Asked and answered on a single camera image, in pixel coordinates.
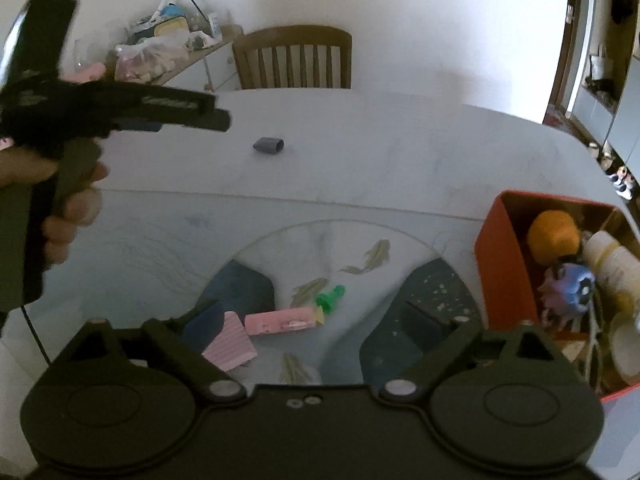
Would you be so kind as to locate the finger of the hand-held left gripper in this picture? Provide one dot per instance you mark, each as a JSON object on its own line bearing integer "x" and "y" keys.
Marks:
{"x": 215, "y": 120}

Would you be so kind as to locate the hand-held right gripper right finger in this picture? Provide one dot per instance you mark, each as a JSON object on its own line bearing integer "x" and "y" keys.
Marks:
{"x": 425, "y": 316}

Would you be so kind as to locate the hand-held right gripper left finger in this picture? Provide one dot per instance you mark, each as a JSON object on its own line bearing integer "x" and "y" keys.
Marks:
{"x": 205, "y": 327}

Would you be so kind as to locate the red box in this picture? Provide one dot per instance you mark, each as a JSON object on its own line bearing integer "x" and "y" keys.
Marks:
{"x": 500, "y": 270}

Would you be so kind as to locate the purple fish toy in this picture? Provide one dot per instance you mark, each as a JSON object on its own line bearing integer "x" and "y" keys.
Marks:
{"x": 570, "y": 285}

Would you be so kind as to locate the orange ball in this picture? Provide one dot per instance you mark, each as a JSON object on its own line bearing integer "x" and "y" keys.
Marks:
{"x": 552, "y": 235}

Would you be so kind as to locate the person's left hand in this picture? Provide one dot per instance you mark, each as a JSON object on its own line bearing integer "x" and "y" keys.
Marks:
{"x": 75, "y": 210}

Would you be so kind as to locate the pink ribbed pad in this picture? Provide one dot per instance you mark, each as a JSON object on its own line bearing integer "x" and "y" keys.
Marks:
{"x": 230, "y": 345}

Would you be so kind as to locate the white sideboard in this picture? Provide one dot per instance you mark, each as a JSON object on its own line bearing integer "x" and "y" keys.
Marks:
{"x": 215, "y": 67}

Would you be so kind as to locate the small purple cap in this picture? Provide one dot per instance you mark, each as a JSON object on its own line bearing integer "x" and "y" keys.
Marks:
{"x": 269, "y": 145}

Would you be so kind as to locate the clear plastic container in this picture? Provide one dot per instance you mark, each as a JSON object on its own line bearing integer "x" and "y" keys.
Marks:
{"x": 86, "y": 55}

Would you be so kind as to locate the pink rectangular box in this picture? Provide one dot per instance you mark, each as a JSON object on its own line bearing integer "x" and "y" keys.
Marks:
{"x": 280, "y": 321}

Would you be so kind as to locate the clear plastic bag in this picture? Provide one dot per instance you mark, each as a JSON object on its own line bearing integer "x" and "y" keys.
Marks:
{"x": 150, "y": 57}

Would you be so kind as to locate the small white bottle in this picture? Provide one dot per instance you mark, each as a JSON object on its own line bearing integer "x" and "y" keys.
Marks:
{"x": 215, "y": 26}

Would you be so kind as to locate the green plastic toy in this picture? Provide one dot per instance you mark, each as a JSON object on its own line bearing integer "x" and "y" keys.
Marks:
{"x": 332, "y": 299}

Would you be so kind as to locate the glass turntable with fish print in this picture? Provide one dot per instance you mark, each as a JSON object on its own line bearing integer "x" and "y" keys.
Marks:
{"x": 350, "y": 250}

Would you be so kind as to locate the wooden chair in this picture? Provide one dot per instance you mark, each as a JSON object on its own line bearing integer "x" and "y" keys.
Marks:
{"x": 292, "y": 55}

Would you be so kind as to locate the blue yellow container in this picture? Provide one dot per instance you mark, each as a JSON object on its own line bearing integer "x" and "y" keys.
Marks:
{"x": 170, "y": 20}

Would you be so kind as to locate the pair of shoes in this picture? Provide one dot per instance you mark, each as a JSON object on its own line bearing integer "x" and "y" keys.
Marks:
{"x": 621, "y": 181}

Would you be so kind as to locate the grey cabinet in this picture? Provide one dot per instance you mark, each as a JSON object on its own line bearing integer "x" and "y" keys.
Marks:
{"x": 605, "y": 120}

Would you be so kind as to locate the dark door frame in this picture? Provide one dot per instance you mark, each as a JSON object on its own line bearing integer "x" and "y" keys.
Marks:
{"x": 565, "y": 45}

